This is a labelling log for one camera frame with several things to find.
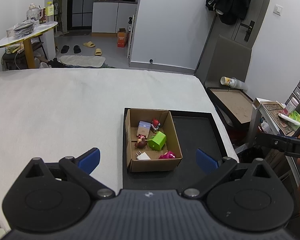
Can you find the white charger plug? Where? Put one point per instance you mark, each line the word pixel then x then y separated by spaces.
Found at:
pixel 143 156

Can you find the yellow carton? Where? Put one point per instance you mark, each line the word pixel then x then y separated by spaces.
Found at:
pixel 50 12

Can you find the black grid door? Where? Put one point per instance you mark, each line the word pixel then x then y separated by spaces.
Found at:
pixel 80 5

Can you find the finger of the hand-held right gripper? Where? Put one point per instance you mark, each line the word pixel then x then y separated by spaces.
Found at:
pixel 270 141

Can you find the white floor mat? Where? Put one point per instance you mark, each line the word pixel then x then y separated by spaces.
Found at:
pixel 82 61

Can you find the grey desk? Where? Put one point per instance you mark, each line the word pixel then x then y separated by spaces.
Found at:
pixel 255 115

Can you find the white cabinet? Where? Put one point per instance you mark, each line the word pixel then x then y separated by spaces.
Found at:
pixel 107 17

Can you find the black round stool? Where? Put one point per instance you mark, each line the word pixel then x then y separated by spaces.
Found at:
pixel 13 61

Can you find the dark plates in plastic bag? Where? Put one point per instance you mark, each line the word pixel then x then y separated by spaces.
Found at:
pixel 24 28

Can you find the yellow slipper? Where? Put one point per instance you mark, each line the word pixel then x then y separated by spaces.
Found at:
pixel 98 52
pixel 89 44

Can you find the black side table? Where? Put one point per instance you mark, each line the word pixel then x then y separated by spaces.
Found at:
pixel 231 105

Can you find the red and blue figurine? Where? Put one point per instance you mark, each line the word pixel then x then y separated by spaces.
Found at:
pixel 156 123

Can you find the brown patterned desk mat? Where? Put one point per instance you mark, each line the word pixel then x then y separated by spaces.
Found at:
pixel 272 111

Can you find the white light switch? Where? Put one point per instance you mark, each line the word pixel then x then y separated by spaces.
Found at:
pixel 278 9

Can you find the glass jar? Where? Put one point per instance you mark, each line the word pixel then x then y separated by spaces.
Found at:
pixel 33 12

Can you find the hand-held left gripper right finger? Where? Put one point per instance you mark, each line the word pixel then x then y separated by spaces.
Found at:
pixel 206 161

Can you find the brown-haired doll figurine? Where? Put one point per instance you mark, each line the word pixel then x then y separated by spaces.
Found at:
pixel 141 142

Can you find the pink bear toy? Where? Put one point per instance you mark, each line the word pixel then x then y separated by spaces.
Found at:
pixel 167 155

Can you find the white tube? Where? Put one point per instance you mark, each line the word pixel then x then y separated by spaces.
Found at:
pixel 290 120

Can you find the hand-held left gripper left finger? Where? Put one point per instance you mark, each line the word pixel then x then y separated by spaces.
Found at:
pixel 90 160

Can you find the black jacket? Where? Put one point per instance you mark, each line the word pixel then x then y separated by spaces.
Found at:
pixel 230 0

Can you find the pink and white bottle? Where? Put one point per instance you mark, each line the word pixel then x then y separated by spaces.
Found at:
pixel 290 106

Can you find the black slipper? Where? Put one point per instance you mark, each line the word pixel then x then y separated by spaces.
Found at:
pixel 77 49
pixel 65 49

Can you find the black tray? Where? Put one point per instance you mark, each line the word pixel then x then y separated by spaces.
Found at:
pixel 195 135

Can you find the green snack packet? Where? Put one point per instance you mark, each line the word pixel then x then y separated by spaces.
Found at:
pixel 298 117

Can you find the black spray bottle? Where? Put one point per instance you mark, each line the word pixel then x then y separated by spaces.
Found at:
pixel 130 24

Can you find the grey door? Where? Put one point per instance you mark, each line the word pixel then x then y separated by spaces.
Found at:
pixel 260 0

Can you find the green toy house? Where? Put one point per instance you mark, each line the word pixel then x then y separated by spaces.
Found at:
pixel 157 141

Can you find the brown cardboard box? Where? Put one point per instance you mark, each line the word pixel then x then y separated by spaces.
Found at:
pixel 152 165

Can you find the yellow-edged round table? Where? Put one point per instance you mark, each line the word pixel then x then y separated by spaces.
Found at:
pixel 27 33

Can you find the black door lock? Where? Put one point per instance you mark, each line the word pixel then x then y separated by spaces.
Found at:
pixel 248 30

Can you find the orange cardboard box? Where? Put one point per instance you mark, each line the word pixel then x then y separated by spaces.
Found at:
pixel 122 38

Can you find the purple block toy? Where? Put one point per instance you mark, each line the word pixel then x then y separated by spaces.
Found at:
pixel 143 128

